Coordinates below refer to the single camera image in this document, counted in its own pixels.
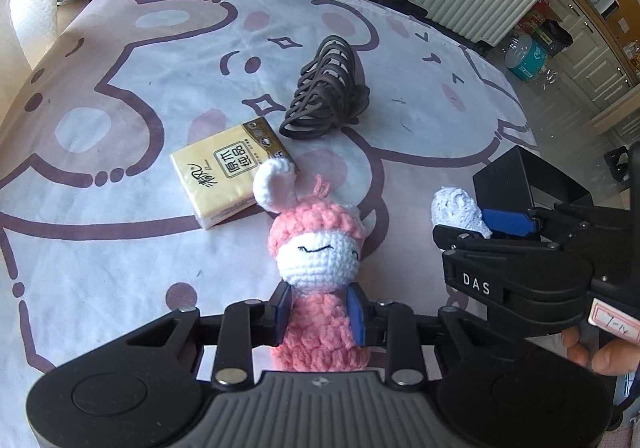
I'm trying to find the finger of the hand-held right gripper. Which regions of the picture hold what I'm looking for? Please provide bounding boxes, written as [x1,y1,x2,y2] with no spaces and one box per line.
[482,205,601,241]
[432,223,568,256]

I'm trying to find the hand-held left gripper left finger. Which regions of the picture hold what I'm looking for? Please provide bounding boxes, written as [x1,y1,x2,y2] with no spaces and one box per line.
[125,281,293,389]

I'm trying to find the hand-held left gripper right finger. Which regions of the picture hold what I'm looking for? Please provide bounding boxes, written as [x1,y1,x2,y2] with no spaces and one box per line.
[345,284,493,389]

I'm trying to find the white crochet pouch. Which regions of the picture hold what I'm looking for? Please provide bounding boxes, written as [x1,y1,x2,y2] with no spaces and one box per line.
[431,187,493,239]

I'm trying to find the black cardboard box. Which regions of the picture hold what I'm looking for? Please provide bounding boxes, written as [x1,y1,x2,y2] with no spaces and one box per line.
[472,145,593,224]

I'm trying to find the pink crochet bunny doll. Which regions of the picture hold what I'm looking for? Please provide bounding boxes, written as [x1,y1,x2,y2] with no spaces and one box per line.
[252,159,376,374]

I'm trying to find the yellow tissue pack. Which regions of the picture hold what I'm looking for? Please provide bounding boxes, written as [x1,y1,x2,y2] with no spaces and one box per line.
[170,121,296,229]

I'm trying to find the dark hair claw clip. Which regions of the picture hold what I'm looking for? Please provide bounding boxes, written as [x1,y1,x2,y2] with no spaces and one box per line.
[278,35,372,140]

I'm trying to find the person's right hand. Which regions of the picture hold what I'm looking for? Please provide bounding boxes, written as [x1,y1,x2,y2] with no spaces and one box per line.
[560,328,640,376]

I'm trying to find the black object on floor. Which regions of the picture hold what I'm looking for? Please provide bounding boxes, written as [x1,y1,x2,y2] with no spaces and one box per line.
[602,143,640,184]

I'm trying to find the shrink-wrapped water bottle pack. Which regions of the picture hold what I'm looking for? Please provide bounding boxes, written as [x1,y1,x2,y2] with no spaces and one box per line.
[505,33,558,82]

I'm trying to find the bear print bed sheet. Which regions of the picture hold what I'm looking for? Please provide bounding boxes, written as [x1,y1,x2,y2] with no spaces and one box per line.
[0,0,546,448]

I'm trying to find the cream kitchen cabinets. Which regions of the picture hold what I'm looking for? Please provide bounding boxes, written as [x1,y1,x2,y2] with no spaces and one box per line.
[550,0,640,149]

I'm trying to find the black trash bin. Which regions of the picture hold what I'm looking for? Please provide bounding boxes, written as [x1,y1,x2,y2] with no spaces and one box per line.
[542,18,573,54]

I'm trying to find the red cardboard box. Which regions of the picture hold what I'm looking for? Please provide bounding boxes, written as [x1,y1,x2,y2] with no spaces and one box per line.
[515,0,551,34]

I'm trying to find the white countertop appliance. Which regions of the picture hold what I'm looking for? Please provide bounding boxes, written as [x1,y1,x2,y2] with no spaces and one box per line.
[585,0,621,19]

